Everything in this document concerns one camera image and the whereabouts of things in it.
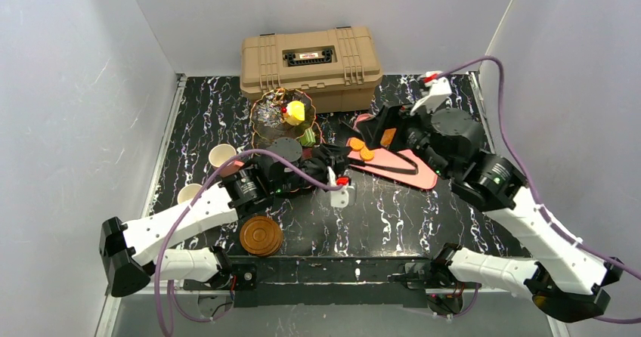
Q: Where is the tan plastic toolbox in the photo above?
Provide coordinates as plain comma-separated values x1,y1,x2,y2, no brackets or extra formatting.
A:
240,26,383,113

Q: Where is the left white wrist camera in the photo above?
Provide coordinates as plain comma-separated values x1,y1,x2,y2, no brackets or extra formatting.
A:
327,168,357,209

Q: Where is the purple cable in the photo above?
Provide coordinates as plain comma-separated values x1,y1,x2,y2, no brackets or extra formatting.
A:
153,149,346,337
426,55,641,325

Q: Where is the yellow mug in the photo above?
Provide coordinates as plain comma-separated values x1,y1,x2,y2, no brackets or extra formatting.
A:
177,184,202,204

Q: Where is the plain orange biscuit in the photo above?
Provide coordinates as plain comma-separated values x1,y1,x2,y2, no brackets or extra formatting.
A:
380,128,397,147

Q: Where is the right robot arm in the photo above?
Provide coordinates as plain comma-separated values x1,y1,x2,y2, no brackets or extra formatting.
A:
355,105,622,323

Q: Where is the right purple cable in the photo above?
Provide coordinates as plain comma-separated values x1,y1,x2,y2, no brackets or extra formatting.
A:
426,55,641,325

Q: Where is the metal tongs black handle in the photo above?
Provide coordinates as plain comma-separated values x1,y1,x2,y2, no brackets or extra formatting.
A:
345,133,428,176

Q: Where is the pink mug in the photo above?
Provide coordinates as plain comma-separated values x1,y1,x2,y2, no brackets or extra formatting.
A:
209,144,244,178

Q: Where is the black three tier cake stand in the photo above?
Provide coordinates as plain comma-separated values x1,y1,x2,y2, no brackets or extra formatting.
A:
249,88,327,196

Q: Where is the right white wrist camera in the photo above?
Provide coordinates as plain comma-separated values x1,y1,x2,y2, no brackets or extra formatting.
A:
410,70,452,116

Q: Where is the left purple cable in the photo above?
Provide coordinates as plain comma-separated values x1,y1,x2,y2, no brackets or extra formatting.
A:
153,149,346,337

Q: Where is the stack of wooden coasters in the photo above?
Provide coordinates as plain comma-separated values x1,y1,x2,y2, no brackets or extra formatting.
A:
240,216,284,257

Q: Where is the yellow roll cake with cherry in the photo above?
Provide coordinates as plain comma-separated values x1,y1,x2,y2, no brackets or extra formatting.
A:
281,100,305,126

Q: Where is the yellow dotted biscuit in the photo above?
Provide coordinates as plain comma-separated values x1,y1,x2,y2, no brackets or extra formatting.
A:
348,138,365,152
359,147,375,162

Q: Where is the pink serving tray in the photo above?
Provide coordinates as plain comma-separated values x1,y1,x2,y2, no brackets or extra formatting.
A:
345,138,438,190

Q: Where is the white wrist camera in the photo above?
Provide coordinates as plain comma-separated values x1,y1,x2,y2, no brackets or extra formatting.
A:
410,70,452,116
327,168,357,209

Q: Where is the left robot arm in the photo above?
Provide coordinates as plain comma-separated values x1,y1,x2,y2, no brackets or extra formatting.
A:
99,138,355,298

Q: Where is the green layered cake slice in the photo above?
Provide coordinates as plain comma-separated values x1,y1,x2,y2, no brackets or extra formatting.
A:
298,127,316,147

